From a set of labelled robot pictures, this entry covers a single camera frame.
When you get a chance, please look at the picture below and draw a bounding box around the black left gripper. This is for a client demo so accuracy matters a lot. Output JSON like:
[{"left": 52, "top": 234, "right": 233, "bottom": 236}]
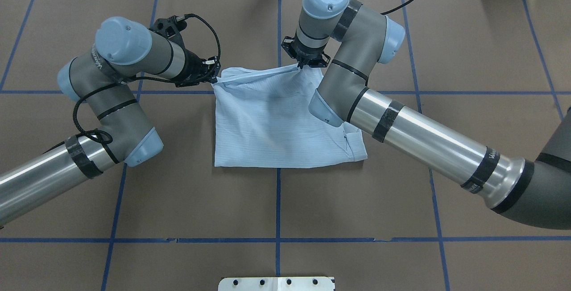
[{"left": 175, "top": 50, "right": 221, "bottom": 87}]

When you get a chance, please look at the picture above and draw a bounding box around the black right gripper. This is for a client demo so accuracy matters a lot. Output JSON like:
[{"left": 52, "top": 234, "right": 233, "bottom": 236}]
[{"left": 281, "top": 36, "right": 331, "bottom": 69}]

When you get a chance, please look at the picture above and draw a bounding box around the light blue button shirt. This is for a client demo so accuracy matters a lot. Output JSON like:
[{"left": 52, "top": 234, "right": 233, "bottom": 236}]
[{"left": 213, "top": 64, "right": 368, "bottom": 168}]

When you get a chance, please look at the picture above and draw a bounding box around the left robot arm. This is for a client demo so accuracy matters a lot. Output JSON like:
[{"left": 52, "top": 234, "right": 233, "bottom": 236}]
[{"left": 0, "top": 13, "right": 222, "bottom": 226}]

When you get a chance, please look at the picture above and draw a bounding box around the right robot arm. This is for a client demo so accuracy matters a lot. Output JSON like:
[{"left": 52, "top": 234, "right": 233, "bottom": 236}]
[{"left": 281, "top": 0, "right": 571, "bottom": 230}]

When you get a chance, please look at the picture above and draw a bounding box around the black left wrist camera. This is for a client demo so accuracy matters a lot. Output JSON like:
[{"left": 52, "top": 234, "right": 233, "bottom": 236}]
[{"left": 149, "top": 15, "right": 187, "bottom": 48}]

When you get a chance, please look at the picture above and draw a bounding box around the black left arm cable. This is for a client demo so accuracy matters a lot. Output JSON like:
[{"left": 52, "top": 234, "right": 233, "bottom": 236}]
[{"left": 73, "top": 13, "right": 222, "bottom": 145}]

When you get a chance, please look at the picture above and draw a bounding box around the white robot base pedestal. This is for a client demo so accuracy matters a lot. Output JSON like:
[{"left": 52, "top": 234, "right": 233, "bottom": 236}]
[{"left": 218, "top": 276, "right": 336, "bottom": 291}]

